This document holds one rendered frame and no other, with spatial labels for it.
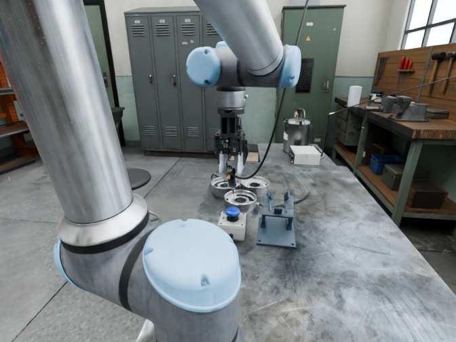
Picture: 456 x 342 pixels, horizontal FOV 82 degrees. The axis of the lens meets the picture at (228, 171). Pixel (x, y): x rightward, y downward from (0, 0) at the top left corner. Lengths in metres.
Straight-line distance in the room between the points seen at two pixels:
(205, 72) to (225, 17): 0.21
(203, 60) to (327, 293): 0.53
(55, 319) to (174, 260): 1.53
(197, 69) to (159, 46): 3.20
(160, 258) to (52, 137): 0.17
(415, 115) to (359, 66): 1.95
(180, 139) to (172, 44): 1.22
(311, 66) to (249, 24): 3.34
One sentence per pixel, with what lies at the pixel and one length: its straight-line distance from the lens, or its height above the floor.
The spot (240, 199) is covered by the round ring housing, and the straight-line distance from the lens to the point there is 0.87.
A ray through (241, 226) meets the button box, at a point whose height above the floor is 0.84.
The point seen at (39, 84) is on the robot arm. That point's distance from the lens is 0.31.
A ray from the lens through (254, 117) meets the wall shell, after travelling 4.06.
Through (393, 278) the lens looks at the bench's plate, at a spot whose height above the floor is 0.80.
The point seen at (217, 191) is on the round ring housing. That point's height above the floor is 0.83.
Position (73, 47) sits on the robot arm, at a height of 1.25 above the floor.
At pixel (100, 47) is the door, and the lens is 4.67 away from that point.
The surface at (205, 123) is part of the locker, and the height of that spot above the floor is 0.52.
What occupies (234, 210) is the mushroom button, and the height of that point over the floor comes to 0.87.
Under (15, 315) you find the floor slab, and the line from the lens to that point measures 1.95.
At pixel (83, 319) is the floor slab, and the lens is 1.75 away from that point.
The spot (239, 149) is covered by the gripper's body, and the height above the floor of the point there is 1.03.
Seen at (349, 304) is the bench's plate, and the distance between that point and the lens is 0.62.
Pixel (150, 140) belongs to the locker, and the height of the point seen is 0.26.
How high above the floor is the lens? 1.23
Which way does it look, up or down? 22 degrees down
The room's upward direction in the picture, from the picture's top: straight up
